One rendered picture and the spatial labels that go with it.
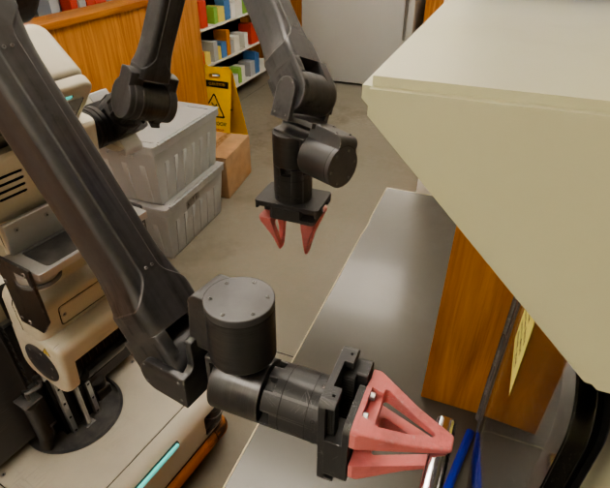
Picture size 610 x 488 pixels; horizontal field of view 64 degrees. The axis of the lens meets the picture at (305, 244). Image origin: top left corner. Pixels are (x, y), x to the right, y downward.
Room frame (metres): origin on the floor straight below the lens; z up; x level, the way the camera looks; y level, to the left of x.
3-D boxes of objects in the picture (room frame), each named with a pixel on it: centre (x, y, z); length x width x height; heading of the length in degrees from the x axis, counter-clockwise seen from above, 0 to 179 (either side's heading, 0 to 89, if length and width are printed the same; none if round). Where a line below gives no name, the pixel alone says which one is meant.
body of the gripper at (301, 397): (0.27, 0.00, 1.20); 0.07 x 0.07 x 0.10; 68
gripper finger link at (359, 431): (0.24, -0.07, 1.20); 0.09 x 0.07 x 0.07; 68
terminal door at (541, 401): (0.26, -0.17, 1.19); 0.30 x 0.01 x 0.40; 156
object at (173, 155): (2.41, 0.76, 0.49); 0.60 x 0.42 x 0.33; 158
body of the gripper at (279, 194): (0.65, 0.02, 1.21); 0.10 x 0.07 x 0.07; 69
